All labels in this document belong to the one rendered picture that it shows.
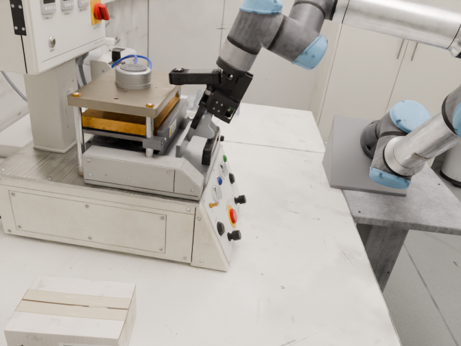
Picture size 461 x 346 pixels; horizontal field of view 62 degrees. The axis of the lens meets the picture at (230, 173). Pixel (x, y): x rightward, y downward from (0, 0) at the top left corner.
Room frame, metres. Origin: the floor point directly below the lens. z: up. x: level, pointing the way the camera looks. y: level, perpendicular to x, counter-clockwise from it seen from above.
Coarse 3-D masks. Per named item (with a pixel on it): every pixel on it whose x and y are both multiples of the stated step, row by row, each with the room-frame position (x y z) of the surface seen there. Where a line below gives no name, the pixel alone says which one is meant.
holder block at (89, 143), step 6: (90, 138) 0.78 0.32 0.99; (90, 144) 0.75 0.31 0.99; (96, 144) 0.75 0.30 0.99; (102, 144) 0.75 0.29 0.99; (108, 144) 0.76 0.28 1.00; (120, 144) 0.77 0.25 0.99; (126, 144) 0.77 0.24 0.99; (168, 144) 0.83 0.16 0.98; (132, 150) 0.75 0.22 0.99; (138, 150) 0.75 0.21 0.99; (144, 150) 0.75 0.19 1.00; (156, 150) 0.76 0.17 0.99
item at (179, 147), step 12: (180, 132) 0.93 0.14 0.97; (180, 144) 0.77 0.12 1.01; (192, 144) 0.86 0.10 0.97; (204, 144) 0.87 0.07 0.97; (216, 144) 0.88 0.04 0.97; (168, 156) 0.79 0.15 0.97; (180, 156) 0.78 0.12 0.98; (192, 156) 0.80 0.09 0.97; (204, 168) 0.75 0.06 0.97; (204, 180) 0.73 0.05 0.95
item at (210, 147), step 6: (216, 126) 0.90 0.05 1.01; (216, 132) 0.87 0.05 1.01; (216, 138) 0.85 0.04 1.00; (210, 144) 0.79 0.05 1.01; (204, 150) 0.76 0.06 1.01; (210, 150) 0.77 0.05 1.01; (204, 156) 0.76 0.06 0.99; (210, 156) 0.76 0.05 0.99; (204, 162) 0.76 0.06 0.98; (210, 162) 0.76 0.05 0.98
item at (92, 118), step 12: (168, 108) 0.86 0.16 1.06; (84, 120) 0.75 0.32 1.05; (96, 120) 0.75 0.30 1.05; (108, 120) 0.75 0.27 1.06; (120, 120) 0.75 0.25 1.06; (132, 120) 0.76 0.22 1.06; (144, 120) 0.77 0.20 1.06; (156, 120) 0.78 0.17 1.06; (84, 132) 0.75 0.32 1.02; (96, 132) 0.75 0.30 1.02; (108, 132) 0.75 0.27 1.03; (120, 132) 0.75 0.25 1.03; (132, 132) 0.74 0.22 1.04; (144, 132) 0.74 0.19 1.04; (156, 132) 0.74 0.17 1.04
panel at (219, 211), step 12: (216, 156) 0.91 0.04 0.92; (216, 168) 0.87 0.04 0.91; (228, 168) 0.98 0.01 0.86; (216, 180) 0.83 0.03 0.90; (228, 180) 0.93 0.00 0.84; (204, 192) 0.72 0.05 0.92; (228, 192) 0.89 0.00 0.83; (204, 204) 0.69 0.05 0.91; (216, 204) 0.71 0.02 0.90; (228, 204) 0.85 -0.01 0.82; (216, 216) 0.73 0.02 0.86; (228, 216) 0.81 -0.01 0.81; (216, 228) 0.70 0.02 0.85; (228, 228) 0.78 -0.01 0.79; (228, 240) 0.74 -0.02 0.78; (228, 252) 0.71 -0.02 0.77; (228, 264) 0.68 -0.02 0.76
